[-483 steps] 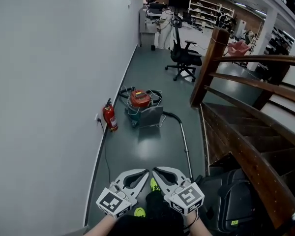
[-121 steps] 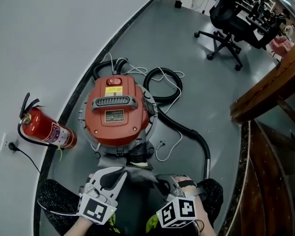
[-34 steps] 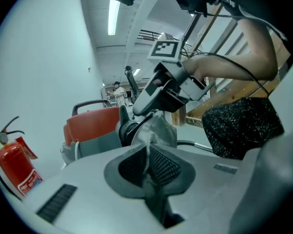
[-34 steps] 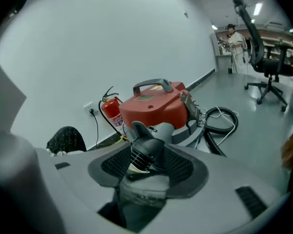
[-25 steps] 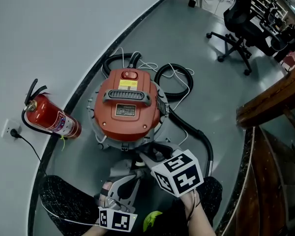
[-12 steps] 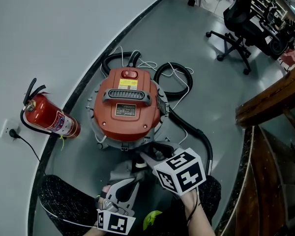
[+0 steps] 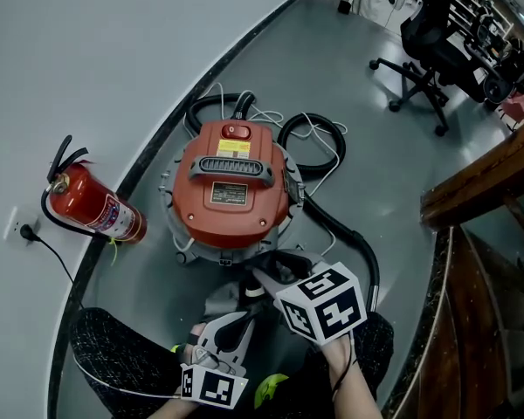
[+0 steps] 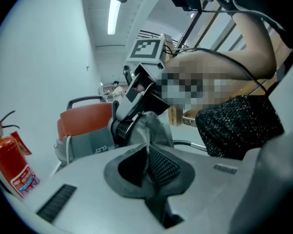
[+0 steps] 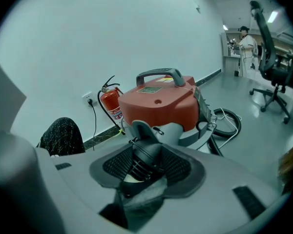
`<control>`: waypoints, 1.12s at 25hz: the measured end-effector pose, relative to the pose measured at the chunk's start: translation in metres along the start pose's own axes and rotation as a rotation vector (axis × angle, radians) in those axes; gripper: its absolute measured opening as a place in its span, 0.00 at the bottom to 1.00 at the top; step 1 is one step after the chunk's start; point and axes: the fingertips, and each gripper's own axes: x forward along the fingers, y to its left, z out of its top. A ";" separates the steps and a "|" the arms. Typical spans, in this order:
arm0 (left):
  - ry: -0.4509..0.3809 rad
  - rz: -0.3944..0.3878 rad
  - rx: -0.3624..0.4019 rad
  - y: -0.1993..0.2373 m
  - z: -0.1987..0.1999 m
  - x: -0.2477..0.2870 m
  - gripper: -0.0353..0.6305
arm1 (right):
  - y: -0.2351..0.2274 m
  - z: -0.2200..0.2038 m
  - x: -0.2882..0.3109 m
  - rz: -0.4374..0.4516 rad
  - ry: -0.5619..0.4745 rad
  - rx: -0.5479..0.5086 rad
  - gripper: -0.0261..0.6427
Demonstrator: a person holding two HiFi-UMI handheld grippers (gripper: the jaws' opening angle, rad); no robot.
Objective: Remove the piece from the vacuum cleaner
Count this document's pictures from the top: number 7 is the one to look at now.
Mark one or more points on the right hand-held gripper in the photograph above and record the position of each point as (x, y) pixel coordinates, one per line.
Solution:
(327, 304)

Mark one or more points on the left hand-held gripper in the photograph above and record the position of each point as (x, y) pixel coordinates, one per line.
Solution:
(214, 386)

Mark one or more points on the dark grey cloth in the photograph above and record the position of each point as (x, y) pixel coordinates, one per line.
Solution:
(222, 297)

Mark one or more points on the person's right forearm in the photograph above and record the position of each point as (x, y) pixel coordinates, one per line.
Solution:
(353, 386)

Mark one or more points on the person's left forearm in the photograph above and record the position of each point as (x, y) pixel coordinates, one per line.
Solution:
(179, 410)

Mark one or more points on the person's left neon shoe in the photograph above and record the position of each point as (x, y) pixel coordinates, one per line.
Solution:
(177, 347)

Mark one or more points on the person's neon shoe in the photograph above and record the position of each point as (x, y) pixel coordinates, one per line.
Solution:
(270, 389)
(177, 347)

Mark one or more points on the person's right neon shoe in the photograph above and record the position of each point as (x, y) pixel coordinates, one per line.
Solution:
(270, 389)

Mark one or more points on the metal vacuum wand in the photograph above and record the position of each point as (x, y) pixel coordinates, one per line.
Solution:
(373, 297)

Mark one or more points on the person's black patterned trousers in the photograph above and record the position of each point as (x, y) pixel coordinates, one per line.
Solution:
(113, 356)

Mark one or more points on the red fire extinguisher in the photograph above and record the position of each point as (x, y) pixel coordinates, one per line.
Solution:
(96, 208)

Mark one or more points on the black office chair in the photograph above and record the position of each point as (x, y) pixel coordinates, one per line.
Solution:
(436, 46)

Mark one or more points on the small black box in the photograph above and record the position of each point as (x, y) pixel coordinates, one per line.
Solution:
(343, 7)

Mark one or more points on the pink chair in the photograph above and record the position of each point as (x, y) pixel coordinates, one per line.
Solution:
(519, 105)

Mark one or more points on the white storage shelving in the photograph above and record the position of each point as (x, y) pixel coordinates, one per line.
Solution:
(476, 2)

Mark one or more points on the white wall socket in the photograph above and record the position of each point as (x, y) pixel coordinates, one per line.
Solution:
(10, 223)

